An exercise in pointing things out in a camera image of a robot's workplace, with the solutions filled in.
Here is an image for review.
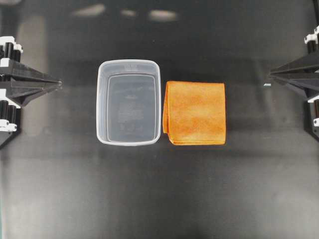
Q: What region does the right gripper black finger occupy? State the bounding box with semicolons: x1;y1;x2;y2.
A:
270;51;319;76
271;77;319;99

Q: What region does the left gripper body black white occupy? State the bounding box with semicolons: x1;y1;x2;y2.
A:
0;36;23;148

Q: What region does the clear plastic container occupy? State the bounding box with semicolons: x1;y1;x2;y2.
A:
96;59;161;146

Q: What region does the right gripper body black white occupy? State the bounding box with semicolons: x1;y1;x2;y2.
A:
304;24;319;139

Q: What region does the folded orange towel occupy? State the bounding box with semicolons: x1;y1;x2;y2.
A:
162;81;226;145

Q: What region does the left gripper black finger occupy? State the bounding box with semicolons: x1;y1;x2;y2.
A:
0;61;62;85
10;82;62;107

